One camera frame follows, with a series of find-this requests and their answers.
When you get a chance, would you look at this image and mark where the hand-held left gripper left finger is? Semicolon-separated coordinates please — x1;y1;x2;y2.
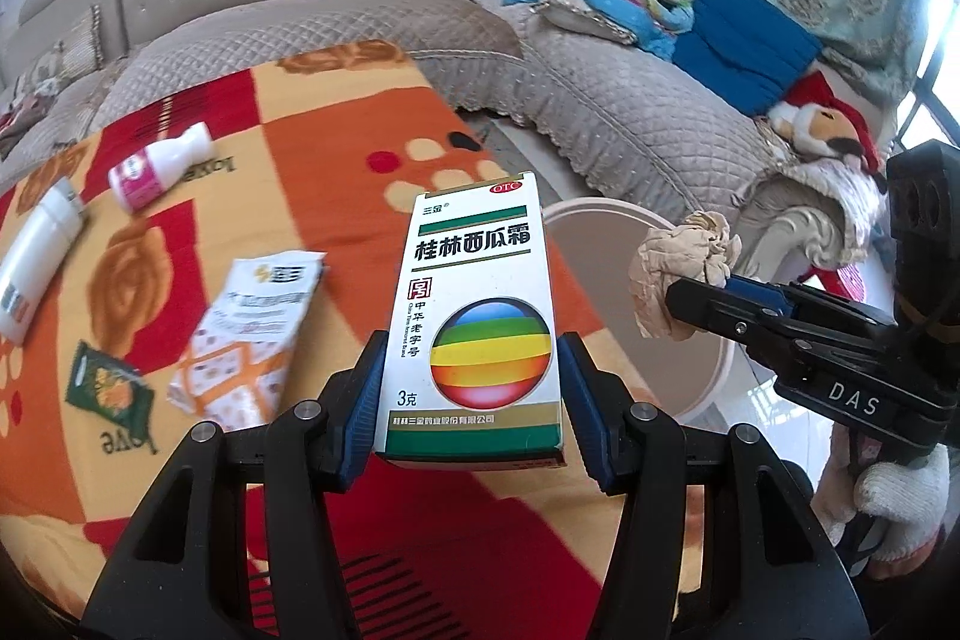
79;331;389;640

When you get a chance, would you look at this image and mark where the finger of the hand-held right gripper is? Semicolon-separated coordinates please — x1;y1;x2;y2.
726;275;895;342
666;280;809;380

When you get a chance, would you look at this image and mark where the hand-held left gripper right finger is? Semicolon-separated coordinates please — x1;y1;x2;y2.
556;332;871;640

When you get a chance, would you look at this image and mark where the beige tissue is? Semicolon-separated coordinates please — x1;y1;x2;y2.
628;211;742;341

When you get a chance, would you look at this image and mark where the white orange sachet packet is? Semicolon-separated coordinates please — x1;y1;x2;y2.
166;250;329;423

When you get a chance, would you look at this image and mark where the white green medicine box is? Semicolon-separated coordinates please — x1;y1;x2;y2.
373;171;565;472

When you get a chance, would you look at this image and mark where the beige round bin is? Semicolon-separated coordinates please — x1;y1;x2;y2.
541;197;734;420

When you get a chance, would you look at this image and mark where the dark green packet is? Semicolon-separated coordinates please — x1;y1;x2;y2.
66;342;143;425

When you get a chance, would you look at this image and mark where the small pink label bottle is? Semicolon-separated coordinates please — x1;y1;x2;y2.
109;122;213;214

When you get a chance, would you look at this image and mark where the white tube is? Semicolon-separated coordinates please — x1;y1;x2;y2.
0;176;85;342

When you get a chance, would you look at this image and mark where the person's right hand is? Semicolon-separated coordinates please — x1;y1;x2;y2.
855;441;953;562

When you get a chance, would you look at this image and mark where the red white plush toy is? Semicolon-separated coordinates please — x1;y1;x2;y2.
765;70;890;199

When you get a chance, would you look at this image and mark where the orange red printed blanket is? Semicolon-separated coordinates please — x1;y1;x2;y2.
0;47;623;640

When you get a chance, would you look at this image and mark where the blue cloth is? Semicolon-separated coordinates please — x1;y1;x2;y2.
671;0;822;116

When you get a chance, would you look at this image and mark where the blue striped towel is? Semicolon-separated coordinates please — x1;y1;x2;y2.
504;0;695;60

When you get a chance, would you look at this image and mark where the dark patterned cloth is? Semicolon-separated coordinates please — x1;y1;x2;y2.
0;89;46;142

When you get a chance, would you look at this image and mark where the fringed beige cushion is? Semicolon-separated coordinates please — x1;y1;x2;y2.
15;6;106;94

